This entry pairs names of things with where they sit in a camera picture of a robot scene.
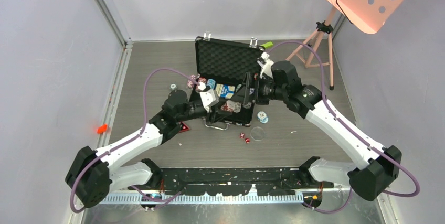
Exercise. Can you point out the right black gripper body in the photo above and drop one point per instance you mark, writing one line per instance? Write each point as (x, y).
(266, 90)

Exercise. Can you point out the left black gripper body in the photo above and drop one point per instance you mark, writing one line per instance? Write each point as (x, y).
(210, 116)

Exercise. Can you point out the red white chip stack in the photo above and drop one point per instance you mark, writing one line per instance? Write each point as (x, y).
(231, 106)

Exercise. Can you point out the light blue chip stack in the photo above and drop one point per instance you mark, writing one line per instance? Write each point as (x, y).
(262, 117)

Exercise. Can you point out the light blue chip row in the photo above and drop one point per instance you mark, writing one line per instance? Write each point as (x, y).
(211, 83)

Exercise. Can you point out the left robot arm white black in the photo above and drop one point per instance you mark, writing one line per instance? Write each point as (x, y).
(93, 174)

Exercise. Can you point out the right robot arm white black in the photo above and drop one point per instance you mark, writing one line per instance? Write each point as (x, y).
(373, 166)

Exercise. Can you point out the black poker set case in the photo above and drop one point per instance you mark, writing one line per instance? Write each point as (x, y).
(227, 62)

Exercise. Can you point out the blue boxed card deck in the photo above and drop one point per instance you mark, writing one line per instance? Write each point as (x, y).
(225, 91)

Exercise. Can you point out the red black triangle dealer button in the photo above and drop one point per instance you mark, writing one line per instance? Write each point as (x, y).
(184, 127)

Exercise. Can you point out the dark red chip stack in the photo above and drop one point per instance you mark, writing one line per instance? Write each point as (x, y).
(201, 84)

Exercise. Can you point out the purple chip stack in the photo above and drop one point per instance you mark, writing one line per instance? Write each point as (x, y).
(191, 81)

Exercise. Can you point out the green block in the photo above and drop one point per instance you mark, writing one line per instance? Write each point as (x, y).
(267, 45)

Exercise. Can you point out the clear round disc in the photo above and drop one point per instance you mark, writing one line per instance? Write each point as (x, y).
(257, 133)

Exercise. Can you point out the green chip stack on table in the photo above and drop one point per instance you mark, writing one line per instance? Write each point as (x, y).
(173, 86)

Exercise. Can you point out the orange clip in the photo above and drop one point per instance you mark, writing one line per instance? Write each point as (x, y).
(102, 129)

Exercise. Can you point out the pink music stand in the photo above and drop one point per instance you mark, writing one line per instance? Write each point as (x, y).
(342, 10)

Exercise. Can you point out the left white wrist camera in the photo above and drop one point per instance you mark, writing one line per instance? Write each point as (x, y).
(209, 98)

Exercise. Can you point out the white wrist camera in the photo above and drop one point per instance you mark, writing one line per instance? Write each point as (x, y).
(265, 64)
(209, 98)

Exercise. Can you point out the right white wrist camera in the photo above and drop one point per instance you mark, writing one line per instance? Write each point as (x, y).
(265, 64)

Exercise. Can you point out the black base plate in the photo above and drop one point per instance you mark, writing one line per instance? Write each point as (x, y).
(274, 181)

